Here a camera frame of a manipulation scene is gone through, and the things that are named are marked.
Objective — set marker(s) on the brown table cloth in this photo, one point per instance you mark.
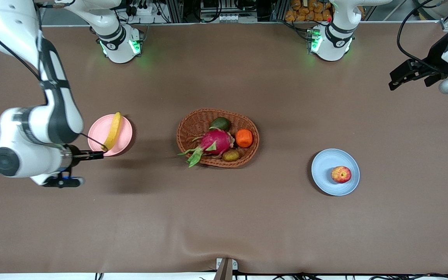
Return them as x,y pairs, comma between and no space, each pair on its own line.
224,217

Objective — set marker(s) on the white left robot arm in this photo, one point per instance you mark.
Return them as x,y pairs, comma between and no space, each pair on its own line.
335,42

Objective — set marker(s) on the pink dragon fruit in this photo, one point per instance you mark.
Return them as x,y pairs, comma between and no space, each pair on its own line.
214,142

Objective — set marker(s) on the orange toy pile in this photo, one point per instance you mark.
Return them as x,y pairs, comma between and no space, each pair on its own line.
305,11

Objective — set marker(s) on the blue plate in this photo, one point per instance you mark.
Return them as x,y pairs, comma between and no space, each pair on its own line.
325,167

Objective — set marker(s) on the green avocado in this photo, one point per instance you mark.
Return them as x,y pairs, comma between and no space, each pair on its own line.
221,123

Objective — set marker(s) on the white connector block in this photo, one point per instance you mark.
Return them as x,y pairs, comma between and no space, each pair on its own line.
235,18

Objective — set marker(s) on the red yellow apple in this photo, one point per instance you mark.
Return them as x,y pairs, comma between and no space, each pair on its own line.
341,174

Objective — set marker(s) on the orange fruit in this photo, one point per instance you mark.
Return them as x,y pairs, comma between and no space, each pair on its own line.
244,138

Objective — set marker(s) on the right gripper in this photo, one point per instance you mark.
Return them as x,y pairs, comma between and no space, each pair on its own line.
77,152

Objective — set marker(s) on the brown wicker basket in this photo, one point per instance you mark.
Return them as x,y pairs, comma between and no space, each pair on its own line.
193,124

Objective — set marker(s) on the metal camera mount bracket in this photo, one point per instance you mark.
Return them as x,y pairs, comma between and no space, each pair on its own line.
226,270

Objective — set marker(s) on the yellow banana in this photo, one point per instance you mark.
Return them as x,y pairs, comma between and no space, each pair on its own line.
113,130

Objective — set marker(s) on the pink plate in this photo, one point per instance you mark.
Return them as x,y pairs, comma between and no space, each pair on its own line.
97,134

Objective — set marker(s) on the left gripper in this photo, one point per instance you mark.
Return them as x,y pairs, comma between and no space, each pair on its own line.
435,59

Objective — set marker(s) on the brown kiwi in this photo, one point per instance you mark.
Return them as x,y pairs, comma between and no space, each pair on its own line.
231,156

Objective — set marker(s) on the white power strip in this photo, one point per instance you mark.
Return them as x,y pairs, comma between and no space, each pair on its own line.
142,11

